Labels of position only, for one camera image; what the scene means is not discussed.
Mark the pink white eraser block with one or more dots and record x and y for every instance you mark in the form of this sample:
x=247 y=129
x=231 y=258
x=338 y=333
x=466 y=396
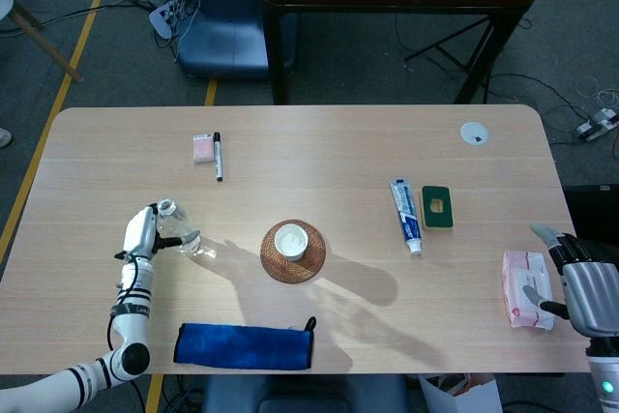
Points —
x=202 y=149

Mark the white power strip with plugs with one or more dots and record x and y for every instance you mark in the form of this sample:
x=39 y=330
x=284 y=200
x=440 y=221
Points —
x=162 y=19

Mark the green yellow scouring sponge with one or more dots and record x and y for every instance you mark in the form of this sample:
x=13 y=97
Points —
x=428 y=212

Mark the black white marker pen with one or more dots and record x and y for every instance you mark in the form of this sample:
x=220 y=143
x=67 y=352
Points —
x=218 y=156

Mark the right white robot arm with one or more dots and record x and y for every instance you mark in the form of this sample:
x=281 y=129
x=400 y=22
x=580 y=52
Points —
x=604 y=374

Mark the black tripod legs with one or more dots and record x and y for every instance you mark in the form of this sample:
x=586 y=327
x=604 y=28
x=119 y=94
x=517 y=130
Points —
x=445 y=48

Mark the black box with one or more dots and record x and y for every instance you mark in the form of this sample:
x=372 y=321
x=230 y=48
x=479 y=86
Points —
x=595 y=210

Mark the white paper cup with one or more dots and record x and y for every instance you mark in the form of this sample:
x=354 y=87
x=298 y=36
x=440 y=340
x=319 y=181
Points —
x=291 y=241

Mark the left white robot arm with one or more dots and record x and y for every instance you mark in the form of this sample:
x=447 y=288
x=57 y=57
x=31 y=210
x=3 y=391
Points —
x=128 y=311

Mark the white shoe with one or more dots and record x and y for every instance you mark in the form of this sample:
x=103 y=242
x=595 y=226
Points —
x=4 y=137

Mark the pink wet wipes pack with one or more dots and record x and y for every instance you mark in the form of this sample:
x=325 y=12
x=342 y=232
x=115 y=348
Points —
x=515 y=277

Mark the white paper bag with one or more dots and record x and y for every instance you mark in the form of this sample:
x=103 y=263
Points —
x=464 y=396

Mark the blue microfiber towel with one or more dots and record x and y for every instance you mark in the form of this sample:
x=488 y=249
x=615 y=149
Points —
x=242 y=347

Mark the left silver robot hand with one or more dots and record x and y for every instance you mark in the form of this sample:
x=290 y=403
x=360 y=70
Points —
x=140 y=234

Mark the blue white toothpaste tube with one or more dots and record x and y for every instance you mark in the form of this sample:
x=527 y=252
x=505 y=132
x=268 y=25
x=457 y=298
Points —
x=407 y=217

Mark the grey power strip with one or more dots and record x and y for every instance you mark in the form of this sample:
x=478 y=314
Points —
x=597 y=124

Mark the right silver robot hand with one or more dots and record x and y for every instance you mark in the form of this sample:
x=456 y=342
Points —
x=592 y=287

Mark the white chair with wooden legs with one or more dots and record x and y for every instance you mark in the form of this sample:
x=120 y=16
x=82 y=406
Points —
x=43 y=40

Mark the round woven rattan coaster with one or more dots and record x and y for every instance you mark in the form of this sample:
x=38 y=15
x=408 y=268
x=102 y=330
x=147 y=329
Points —
x=314 y=263

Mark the transparent plastic water bottle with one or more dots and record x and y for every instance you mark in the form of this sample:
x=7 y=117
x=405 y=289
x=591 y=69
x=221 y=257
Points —
x=176 y=224

